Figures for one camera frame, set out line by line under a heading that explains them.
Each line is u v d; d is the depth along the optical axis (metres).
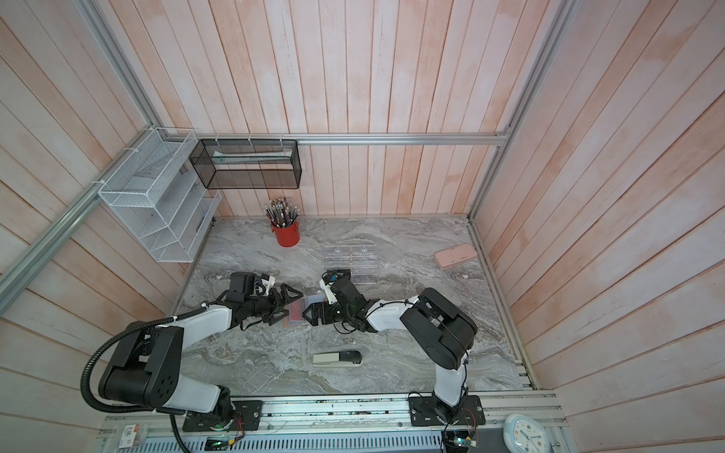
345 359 0.78
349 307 0.72
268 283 0.86
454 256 1.06
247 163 1.05
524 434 0.69
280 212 1.01
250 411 0.74
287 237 1.10
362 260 1.07
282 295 0.81
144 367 0.44
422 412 0.73
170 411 0.54
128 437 0.69
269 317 0.82
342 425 0.73
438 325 0.52
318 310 0.80
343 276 0.98
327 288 0.84
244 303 0.73
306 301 0.95
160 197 0.76
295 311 0.89
